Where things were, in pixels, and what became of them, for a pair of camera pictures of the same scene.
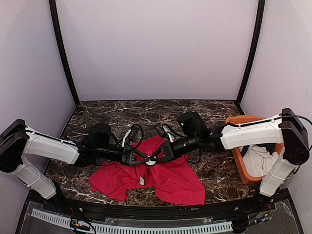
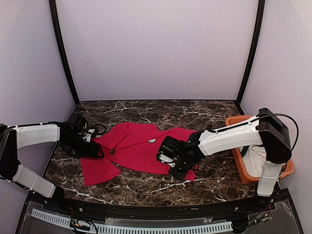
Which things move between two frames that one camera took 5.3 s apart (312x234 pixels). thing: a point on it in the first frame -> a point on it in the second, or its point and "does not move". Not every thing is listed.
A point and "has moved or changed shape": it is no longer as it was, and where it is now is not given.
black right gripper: (163, 146) -> (180, 175)
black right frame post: (260, 22) does not move
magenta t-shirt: (176, 180) has moved or changed shape
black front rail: (270, 205) does not move
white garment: (258, 160) does not move
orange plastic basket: (246, 179) does not move
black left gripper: (132, 163) -> (92, 150)
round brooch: (142, 181) has moved or changed shape
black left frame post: (53, 10) does not move
